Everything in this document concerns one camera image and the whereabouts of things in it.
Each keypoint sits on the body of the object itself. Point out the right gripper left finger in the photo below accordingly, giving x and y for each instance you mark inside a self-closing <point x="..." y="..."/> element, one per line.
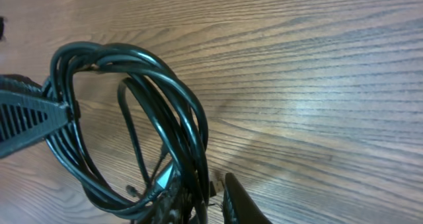
<point x="167" y="209"/>

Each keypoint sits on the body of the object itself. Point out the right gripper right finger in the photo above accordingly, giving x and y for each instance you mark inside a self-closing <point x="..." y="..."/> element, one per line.
<point x="238" y="206"/>

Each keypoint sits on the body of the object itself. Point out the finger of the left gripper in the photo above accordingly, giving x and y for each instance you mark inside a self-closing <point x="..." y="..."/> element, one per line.
<point x="27" y="115"/>

